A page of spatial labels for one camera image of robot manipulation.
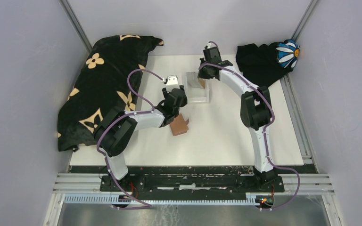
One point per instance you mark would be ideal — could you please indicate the aluminium rail frame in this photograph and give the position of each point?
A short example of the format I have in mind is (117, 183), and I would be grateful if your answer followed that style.
(94, 185)

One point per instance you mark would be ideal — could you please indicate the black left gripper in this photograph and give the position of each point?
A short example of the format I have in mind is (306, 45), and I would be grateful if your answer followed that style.
(165, 93)

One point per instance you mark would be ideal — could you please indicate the stack of grey cards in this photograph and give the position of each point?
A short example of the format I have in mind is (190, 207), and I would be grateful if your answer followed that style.
(192, 80)

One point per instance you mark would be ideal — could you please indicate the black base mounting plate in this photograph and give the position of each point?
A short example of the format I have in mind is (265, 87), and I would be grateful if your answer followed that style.
(191, 183)

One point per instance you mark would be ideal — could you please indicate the black floral pillow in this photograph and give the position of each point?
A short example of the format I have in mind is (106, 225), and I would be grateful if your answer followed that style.
(110, 78)

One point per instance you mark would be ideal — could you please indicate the tan leather card holder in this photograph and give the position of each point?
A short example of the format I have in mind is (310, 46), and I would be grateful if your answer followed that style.
(179, 125)

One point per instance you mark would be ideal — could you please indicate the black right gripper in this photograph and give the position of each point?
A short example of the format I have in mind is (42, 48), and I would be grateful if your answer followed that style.
(201, 75)

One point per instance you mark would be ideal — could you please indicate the clear acrylic card tray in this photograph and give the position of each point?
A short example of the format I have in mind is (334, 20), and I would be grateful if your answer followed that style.
(197, 96)

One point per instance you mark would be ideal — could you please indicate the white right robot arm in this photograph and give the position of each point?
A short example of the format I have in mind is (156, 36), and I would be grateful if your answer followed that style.
(256, 112)

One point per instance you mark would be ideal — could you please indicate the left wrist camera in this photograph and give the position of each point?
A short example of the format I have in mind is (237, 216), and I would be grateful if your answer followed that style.
(171, 82)

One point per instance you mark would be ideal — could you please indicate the black cloth with daisy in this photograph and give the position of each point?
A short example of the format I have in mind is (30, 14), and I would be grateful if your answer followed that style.
(265, 64)

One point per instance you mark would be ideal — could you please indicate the orange credit card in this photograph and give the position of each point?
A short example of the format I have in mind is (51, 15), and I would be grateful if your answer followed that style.
(202, 83)

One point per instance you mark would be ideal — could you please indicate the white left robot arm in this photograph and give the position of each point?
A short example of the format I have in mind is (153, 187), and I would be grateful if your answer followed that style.
(116, 129)

